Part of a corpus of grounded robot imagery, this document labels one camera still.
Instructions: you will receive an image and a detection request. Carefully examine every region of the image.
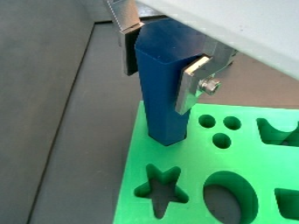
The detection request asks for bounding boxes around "green shape sorter block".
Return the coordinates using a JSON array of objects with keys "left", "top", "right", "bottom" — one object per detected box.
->
[{"left": 113, "top": 104, "right": 299, "bottom": 224}]

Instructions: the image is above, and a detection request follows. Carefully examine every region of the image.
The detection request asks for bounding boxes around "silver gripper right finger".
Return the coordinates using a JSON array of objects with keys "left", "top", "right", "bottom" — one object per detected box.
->
[{"left": 175, "top": 37, "right": 237, "bottom": 115}]

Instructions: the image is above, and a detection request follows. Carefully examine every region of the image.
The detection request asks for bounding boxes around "blue hexagonal prism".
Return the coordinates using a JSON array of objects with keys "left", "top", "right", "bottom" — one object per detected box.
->
[{"left": 135, "top": 18, "right": 205, "bottom": 145}]

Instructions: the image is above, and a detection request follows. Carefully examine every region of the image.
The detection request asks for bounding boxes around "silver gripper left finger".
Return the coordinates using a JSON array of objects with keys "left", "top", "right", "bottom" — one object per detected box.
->
[{"left": 103, "top": 0, "right": 144, "bottom": 75}]

